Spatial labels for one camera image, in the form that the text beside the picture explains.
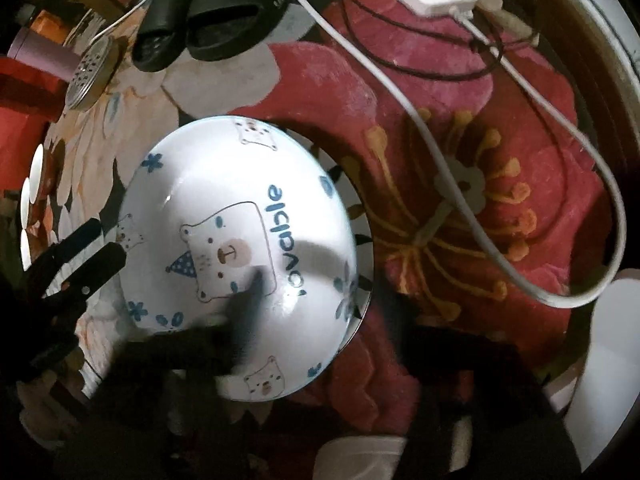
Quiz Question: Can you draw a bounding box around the pink tumbler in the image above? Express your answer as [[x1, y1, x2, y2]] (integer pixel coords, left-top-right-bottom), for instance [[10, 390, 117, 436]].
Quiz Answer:
[[7, 25, 81, 81]]

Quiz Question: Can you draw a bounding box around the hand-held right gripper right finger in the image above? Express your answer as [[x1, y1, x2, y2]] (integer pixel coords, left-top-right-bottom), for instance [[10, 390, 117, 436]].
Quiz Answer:
[[374, 282, 582, 480]]

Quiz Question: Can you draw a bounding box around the red cushion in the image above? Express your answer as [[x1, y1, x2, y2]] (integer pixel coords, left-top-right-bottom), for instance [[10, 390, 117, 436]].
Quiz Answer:
[[0, 105, 61, 171]]

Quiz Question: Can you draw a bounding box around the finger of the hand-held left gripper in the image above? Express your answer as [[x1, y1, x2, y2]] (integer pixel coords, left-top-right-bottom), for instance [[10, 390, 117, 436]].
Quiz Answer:
[[27, 217, 106, 291], [40, 242, 128, 316]]

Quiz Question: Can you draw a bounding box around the white bear print plate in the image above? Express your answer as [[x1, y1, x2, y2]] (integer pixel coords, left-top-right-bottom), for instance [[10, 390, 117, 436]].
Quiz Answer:
[[116, 116, 358, 402]]

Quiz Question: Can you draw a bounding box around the red cylinder can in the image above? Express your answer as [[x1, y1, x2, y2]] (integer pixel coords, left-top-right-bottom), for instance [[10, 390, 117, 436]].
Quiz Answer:
[[0, 57, 68, 107]]

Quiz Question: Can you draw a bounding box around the round perforated metal lid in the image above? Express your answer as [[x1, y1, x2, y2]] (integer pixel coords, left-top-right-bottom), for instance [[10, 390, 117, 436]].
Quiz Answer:
[[65, 37, 121, 111]]

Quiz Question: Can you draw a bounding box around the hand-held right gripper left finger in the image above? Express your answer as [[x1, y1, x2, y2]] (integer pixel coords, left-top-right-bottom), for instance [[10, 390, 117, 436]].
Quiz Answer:
[[50, 270, 269, 480]]

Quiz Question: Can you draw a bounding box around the white leaf pattern plate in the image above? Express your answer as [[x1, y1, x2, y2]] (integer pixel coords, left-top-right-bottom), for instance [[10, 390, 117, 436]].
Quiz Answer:
[[310, 150, 375, 356]]

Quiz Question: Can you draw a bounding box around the white frame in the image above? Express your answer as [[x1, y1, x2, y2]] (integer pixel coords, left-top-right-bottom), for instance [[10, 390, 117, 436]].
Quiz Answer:
[[545, 0, 640, 121]]

